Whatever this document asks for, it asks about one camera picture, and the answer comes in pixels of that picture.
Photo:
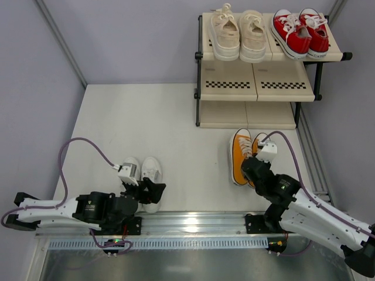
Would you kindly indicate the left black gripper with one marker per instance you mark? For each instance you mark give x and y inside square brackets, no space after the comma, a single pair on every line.
[143,194]

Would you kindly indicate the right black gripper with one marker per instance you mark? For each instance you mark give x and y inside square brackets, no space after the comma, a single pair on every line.
[252,168]

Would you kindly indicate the red canvas sneaker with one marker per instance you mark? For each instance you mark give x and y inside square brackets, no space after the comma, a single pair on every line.
[316,26]
[291,34]

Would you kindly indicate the beige lace sneaker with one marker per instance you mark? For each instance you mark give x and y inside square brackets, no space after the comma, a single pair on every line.
[224,34]
[252,36]

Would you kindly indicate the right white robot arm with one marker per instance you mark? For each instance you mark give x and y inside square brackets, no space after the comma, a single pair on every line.
[296,209]

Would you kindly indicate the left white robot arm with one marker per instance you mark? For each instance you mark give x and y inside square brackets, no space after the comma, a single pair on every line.
[104,213]

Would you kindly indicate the beige three-tier shoe shelf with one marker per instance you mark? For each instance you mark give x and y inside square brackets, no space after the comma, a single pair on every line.
[265,95]

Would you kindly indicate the white sneaker right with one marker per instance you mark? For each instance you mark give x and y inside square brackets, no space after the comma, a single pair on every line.
[151,169]

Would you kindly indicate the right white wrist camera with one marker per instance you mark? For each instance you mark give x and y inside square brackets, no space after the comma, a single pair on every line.
[267,151]

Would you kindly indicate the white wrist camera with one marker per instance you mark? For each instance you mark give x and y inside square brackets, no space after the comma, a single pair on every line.
[128,172]
[267,151]

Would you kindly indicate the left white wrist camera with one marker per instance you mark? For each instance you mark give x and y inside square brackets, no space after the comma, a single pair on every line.
[128,172]

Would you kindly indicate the aluminium mounting rail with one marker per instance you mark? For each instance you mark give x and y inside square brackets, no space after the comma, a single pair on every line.
[193,223]

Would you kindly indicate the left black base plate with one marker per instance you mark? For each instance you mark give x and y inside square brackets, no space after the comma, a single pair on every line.
[131,226]

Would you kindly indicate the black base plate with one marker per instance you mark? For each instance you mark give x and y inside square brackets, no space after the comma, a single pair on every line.
[258,224]
[131,226]

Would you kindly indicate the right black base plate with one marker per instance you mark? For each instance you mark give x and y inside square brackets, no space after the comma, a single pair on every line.
[258,224]

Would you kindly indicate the slotted cable duct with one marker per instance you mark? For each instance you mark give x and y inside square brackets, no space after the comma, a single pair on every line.
[168,243]

